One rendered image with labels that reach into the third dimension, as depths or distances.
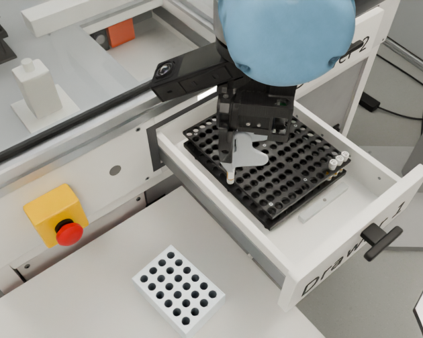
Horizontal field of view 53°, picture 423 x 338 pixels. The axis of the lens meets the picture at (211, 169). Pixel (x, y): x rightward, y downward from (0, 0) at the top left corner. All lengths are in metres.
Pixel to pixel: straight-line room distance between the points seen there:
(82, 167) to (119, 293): 0.21
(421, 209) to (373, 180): 1.11
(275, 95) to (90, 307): 0.46
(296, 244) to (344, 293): 0.94
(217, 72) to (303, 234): 0.34
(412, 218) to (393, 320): 0.42
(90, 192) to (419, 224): 1.36
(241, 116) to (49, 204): 0.33
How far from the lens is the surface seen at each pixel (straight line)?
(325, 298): 1.58
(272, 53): 0.25
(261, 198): 0.64
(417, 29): 2.54
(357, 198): 0.76
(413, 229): 1.79
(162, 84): 0.47
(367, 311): 1.61
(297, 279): 0.55
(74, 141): 0.63
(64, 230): 0.65
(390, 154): 1.99
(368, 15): 1.01
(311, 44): 0.25
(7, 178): 0.63
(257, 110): 0.45
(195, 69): 0.45
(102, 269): 0.76
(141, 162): 0.74
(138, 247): 0.76
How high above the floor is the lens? 1.42
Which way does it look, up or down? 51 degrees down
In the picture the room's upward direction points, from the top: straight up
